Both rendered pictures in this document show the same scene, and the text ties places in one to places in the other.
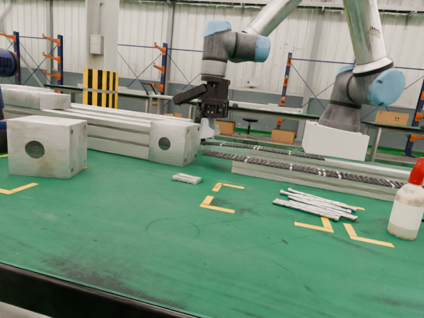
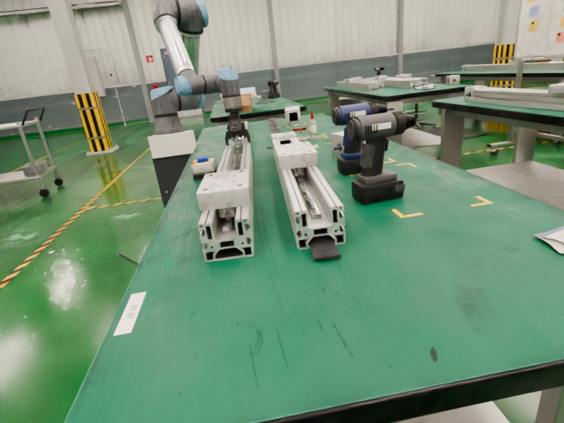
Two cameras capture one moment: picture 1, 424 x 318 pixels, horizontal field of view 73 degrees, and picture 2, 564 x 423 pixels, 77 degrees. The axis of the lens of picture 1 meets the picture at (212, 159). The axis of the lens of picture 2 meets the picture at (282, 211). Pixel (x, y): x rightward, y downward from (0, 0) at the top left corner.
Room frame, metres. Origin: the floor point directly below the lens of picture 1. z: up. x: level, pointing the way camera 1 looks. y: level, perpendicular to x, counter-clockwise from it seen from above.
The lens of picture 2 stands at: (1.20, 1.51, 1.13)
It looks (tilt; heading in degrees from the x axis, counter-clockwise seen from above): 22 degrees down; 253
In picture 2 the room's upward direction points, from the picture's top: 7 degrees counter-clockwise
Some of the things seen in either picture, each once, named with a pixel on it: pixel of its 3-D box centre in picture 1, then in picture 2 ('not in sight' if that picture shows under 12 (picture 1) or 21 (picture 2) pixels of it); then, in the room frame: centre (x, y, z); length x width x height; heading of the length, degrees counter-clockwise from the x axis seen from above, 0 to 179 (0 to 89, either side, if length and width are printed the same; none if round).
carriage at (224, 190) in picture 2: (24, 95); (227, 193); (1.07, 0.72, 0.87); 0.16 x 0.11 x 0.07; 75
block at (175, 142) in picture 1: (176, 141); (281, 145); (0.72, 0.09, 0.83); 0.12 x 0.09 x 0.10; 165
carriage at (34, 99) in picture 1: (33, 103); (295, 159); (0.83, 0.53, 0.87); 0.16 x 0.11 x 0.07; 75
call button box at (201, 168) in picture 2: not in sight; (206, 168); (1.05, 0.17, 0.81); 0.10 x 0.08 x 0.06; 165
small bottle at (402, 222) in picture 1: (411, 197); (312, 122); (0.40, -0.29, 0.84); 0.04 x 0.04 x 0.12
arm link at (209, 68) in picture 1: (214, 70); (232, 102); (0.89, 0.02, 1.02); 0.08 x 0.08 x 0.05
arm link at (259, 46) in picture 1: (248, 48); (216, 83); (0.92, -0.07, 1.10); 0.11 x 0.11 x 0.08; 12
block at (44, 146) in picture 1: (53, 144); (346, 145); (0.53, 0.30, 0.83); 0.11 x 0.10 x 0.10; 6
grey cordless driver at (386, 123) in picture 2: not in sight; (387, 155); (0.65, 0.74, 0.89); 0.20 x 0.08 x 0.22; 173
